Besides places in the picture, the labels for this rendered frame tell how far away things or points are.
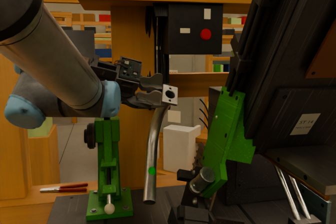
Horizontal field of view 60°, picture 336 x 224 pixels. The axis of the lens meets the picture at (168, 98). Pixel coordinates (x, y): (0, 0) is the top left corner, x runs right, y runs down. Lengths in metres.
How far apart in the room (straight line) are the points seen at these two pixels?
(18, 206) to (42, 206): 0.08
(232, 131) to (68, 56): 0.41
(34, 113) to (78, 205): 0.44
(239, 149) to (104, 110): 0.32
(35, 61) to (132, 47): 0.61
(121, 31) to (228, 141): 0.51
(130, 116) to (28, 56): 0.66
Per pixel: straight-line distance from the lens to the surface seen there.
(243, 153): 0.72
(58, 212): 0.96
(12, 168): 1.09
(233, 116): 0.67
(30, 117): 0.61
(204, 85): 1.12
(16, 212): 1.05
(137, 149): 1.03
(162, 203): 0.95
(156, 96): 0.69
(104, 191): 0.84
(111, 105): 0.57
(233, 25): 8.23
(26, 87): 0.63
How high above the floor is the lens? 1.37
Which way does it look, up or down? 10 degrees down
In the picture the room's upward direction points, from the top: straight up
